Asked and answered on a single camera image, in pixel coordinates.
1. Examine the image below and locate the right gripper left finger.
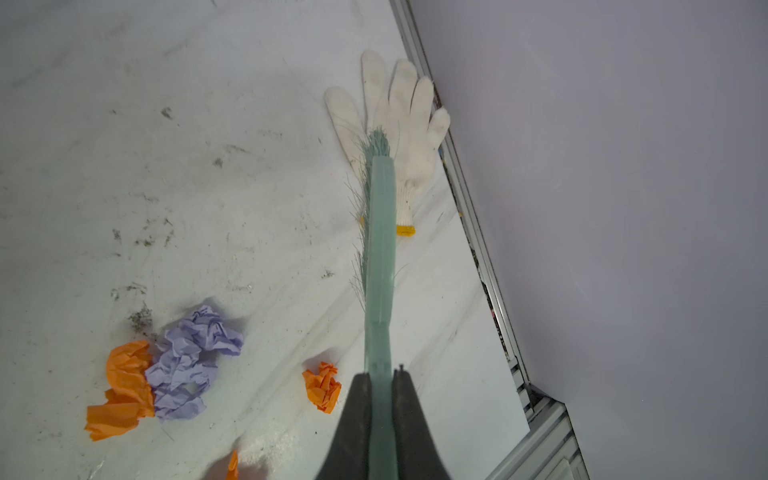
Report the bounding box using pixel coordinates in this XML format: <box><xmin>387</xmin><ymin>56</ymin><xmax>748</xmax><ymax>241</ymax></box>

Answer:
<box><xmin>316</xmin><ymin>373</ymin><xmax>372</xmax><ymax>480</ymax></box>

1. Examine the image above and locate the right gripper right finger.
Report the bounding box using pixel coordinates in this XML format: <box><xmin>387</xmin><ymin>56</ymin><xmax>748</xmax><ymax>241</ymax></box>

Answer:
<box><xmin>392</xmin><ymin>365</ymin><xmax>450</xmax><ymax>480</ymax></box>

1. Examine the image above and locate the green hand brush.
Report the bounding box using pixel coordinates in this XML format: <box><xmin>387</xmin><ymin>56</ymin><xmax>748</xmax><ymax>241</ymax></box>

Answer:
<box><xmin>358</xmin><ymin>127</ymin><xmax>397</xmax><ymax>479</ymax></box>

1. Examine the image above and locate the small orange scrap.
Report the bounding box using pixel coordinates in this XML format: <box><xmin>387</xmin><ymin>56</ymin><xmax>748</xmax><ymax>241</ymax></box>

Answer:
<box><xmin>302</xmin><ymin>362</ymin><xmax>342</xmax><ymax>414</ymax></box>

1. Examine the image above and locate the purple orange scrap right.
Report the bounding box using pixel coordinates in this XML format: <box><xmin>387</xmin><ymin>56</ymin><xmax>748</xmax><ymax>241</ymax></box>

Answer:
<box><xmin>225</xmin><ymin>450</ymin><xmax>239</xmax><ymax>480</ymax></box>

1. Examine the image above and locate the orange purple scrap near brush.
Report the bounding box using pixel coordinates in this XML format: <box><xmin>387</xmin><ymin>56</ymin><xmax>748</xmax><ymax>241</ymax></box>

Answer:
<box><xmin>85</xmin><ymin>305</ymin><xmax>244</xmax><ymax>442</ymax></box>

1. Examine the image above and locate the white cotton glove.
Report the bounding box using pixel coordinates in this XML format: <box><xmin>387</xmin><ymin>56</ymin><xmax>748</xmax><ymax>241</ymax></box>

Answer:
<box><xmin>324</xmin><ymin>50</ymin><xmax>451</xmax><ymax>237</ymax></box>

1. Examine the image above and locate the aluminium front rail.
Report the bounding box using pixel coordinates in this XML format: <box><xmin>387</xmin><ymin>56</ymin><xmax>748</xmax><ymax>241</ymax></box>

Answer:
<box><xmin>388</xmin><ymin>0</ymin><xmax>592</xmax><ymax>480</ymax></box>

